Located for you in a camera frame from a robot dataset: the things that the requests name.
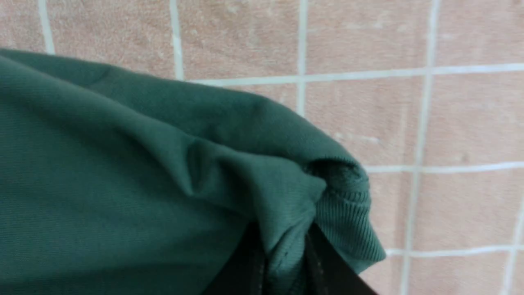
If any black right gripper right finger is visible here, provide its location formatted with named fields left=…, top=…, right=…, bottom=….
left=305, top=223, right=377, bottom=295

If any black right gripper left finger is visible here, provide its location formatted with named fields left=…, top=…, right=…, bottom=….
left=202, top=223, right=266, bottom=295

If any green long sleeve shirt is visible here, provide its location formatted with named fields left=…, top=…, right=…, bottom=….
left=0, top=49, right=387, bottom=295

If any pink checkered table cloth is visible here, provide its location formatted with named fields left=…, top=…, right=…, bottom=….
left=1, top=0, right=524, bottom=295

